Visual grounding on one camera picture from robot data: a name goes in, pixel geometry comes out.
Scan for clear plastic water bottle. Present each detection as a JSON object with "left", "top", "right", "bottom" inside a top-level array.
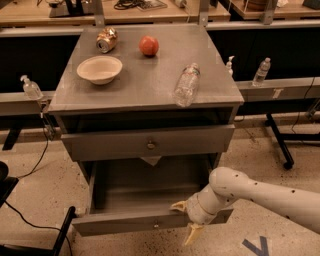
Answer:
[{"left": 173, "top": 63, "right": 200, "bottom": 107}]

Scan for grey drawer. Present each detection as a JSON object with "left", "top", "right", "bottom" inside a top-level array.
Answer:
[
  {"left": 71, "top": 155, "right": 234, "bottom": 238},
  {"left": 61, "top": 125, "right": 235, "bottom": 161}
]

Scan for black coiled cables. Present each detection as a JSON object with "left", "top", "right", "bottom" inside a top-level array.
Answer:
[{"left": 113, "top": 0, "right": 148, "bottom": 11}]

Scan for hand sanitizer pump bottle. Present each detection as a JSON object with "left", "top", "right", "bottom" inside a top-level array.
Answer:
[{"left": 20, "top": 75, "right": 44, "bottom": 100}]

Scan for black monitor stand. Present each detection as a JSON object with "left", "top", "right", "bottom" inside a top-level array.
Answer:
[{"left": 49, "top": 0, "right": 94, "bottom": 18}]

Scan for grey drawer cabinet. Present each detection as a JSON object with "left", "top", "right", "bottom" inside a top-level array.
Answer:
[{"left": 48, "top": 23, "right": 245, "bottom": 188}]

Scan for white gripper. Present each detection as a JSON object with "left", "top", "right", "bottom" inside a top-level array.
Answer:
[{"left": 170, "top": 185, "right": 227, "bottom": 246}]

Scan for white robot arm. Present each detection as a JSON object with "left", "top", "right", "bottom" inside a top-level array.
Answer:
[{"left": 170, "top": 167, "right": 320, "bottom": 245}]

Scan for black floor cable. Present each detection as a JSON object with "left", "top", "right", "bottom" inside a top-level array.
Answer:
[{"left": 2, "top": 126, "right": 74, "bottom": 256}]

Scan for upright water bottle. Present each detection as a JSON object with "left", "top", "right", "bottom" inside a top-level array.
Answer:
[{"left": 252, "top": 58, "right": 271, "bottom": 87}]

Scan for white paper bowl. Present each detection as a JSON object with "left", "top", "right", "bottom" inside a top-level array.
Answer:
[{"left": 77, "top": 56, "right": 123, "bottom": 85}]

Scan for grey top drawer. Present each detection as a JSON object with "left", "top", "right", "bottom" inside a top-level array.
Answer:
[{"left": 61, "top": 125, "right": 235, "bottom": 161}]

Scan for crushed gold soda can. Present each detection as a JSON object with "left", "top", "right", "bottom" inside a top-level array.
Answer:
[{"left": 96, "top": 27, "right": 118, "bottom": 53}]

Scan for red apple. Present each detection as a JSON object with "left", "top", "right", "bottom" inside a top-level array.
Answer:
[{"left": 139, "top": 36, "right": 159, "bottom": 57}]

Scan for black wheeled table leg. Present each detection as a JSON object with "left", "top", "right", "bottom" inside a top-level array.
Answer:
[{"left": 265, "top": 113, "right": 320, "bottom": 170}]

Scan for small white pump bottle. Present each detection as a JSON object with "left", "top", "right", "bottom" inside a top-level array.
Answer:
[{"left": 226, "top": 56, "right": 235, "bottom": 76}]

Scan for black stand leg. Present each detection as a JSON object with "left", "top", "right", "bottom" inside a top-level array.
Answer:
[{"left": 0, "top": 203, "right": 76, "bottom": 256}]

